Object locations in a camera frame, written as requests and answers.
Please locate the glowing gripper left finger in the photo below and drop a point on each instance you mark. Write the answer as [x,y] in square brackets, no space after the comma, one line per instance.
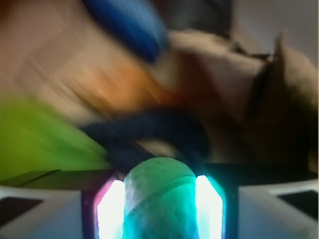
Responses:
[102,207]

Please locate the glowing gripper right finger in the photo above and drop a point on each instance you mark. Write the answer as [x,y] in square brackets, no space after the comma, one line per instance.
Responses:
[216,203]

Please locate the green dimpled ball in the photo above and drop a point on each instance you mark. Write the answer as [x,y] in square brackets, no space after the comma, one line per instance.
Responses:
[160,201]

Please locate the green plush toy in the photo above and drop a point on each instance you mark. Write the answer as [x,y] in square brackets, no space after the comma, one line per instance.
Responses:
[34,137]

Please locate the brown paper bin with tape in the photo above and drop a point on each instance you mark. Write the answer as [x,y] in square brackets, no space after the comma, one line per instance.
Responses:
[253,109]

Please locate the orange spiral seashell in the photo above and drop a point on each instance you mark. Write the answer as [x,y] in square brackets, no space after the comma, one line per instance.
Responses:
[127,88]

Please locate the blue sponge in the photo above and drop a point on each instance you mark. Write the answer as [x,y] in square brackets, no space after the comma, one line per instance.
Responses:
[134,22]

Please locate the dark blue rope toy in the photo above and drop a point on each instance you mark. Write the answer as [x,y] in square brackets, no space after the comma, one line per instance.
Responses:
[120,138]

